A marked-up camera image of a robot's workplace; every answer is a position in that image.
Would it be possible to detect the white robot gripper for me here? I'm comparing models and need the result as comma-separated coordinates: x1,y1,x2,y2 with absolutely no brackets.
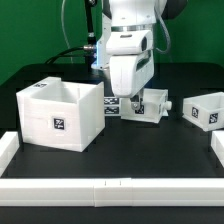
106,30,154,110

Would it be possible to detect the black cable bundle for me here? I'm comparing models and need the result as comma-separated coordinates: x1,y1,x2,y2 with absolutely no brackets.
44,45,98,65

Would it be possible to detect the small white drawer with knob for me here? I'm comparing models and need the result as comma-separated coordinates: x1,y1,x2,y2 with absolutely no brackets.
120,89,172,123

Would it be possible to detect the large white drawer cabinet box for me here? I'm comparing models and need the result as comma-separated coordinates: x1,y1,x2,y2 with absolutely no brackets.
16,77,105,152

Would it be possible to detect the white barrier block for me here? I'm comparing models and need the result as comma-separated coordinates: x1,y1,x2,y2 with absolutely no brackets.
0,131,20,177
211,131,224,167

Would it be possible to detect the black vertical pole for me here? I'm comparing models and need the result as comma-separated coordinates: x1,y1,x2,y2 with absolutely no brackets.
84,0,97,45

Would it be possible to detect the white sheet with fiducial markers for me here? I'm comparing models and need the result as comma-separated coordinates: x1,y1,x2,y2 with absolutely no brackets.
103,96,170,118

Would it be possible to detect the white front barrier rail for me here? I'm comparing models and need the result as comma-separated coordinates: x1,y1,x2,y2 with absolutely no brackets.
0,178,224,207

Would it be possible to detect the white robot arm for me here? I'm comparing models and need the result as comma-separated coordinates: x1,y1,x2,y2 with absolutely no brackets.
92,0,188,110

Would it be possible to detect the white right barrier block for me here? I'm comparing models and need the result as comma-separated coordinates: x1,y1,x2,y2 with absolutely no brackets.
211,131,224,167

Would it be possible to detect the thin grey cable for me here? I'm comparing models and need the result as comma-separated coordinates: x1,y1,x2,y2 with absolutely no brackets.
60,0,75,64

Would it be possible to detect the white left barrier block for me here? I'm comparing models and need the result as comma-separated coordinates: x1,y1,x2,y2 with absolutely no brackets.
0,131,20,177

